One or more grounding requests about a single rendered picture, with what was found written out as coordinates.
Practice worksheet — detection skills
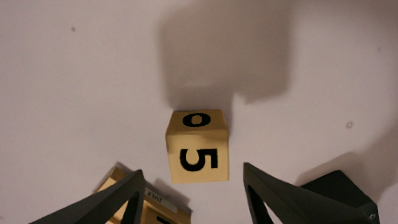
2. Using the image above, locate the wooden number cube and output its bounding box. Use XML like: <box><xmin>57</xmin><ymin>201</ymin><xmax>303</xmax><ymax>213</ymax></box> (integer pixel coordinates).
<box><xmin>140</xmin><ymin>206</ymin><xmax>177</xmax><ymax>224</ymax></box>
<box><xmin>165</xmin><ymin>109</ymin><xmax>229</xmax><ymax>184</ymax></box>

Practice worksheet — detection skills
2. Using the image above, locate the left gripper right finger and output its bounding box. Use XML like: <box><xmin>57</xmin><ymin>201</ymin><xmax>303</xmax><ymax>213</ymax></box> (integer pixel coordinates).
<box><xmin>243</xmin><ymin>162</ymin><xmax>375</xmax><ymax>224</ymax></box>

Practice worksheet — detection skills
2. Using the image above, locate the tan rectangular tray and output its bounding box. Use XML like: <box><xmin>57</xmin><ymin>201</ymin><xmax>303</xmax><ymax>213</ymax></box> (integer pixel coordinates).
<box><xmin>95</xmin><ymin>167</ymin><xmax>191</xmax><ymax>224</ymax></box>

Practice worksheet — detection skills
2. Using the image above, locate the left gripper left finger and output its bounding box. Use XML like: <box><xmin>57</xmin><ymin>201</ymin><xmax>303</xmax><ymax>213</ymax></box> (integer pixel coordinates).
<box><xmin>28</xmin><ymin>169</ymin><xmax>146</xmax><ymax>224</ymax></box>

